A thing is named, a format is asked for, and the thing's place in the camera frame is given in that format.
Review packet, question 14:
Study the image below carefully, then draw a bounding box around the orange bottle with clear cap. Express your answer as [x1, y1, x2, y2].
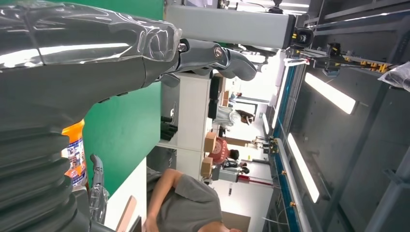
[61, 119, 88, 189]

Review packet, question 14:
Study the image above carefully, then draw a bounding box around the white cabinet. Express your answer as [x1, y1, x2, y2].
[157, 74, 213, 153]

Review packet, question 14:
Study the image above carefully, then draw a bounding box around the person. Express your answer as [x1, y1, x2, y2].
[216, 137, 240, 164]
[221, 160, 250, 176]
[217, 105, 256, 127]
[142, 168, 242, 232]

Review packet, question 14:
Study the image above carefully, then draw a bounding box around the brown cardboard box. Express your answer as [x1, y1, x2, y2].
[204, 132, 218, 153]
[201, 157, 214, 178]

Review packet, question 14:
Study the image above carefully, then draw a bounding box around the clear plastic bag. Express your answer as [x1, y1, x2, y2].
[378, 62, 410, 92]

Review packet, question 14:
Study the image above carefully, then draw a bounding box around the grey laptop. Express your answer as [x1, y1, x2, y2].
[128, 216, 143, 232]

